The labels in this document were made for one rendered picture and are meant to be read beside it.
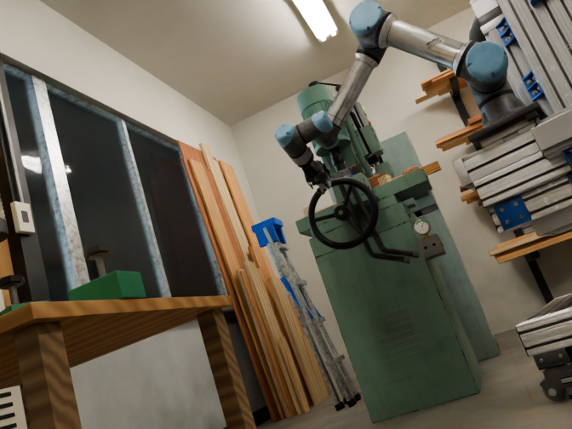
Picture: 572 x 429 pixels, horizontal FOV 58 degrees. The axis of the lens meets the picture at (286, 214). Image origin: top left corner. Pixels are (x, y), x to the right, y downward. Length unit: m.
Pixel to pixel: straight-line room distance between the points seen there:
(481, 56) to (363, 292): 1.05
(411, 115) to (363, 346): 3.01
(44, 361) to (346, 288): 1.60
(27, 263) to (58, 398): 1.53
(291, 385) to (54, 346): 2.74
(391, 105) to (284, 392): 2.76
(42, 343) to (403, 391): 1.65
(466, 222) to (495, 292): 0.62
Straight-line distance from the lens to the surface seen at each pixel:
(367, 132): 2.67
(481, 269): 4.59
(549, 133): 1.64
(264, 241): 3.12
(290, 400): 3.49
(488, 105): 1.83
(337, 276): 2.25
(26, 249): 2.33
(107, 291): 0.94
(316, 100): 2.52
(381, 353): 2.22
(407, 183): 2.23
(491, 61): 1.72
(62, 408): 0.82
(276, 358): 3.49
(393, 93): 4.97
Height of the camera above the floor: 0.35
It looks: 15 degrees up
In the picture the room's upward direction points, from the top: 19 degrees counter-clockwise
